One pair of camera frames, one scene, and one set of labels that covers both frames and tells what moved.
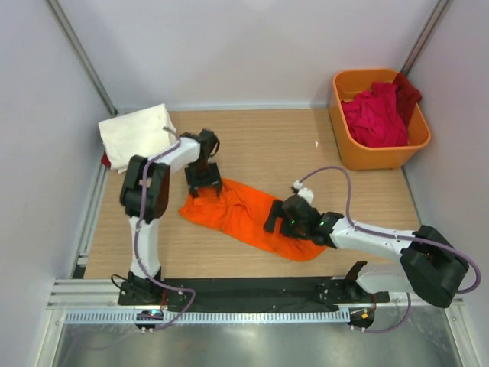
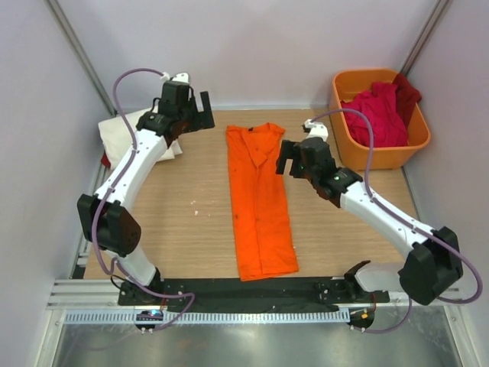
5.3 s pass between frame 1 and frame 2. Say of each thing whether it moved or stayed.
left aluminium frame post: stayed
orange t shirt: moved
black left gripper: moved
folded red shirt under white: stayed
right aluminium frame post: stayed
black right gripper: moved
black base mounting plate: stayed
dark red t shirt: stayed
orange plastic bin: stayed
